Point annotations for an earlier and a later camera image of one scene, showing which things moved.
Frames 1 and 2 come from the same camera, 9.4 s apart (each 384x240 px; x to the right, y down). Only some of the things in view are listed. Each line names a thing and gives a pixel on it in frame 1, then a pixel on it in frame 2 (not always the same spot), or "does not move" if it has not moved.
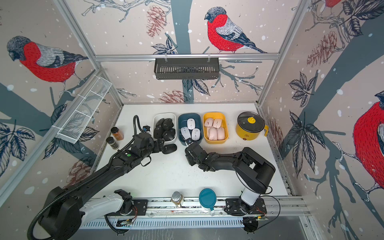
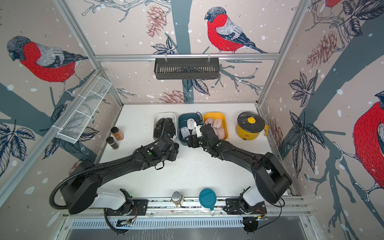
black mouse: x=160 y=122 does not move
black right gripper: x=189 y=157 to x=190 y=142
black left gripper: x=158 y=145 to x=175 y=152
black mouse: x=158 y=132 does not move
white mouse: x=185 y=133 does not move
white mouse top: x=191 y=123 does not move
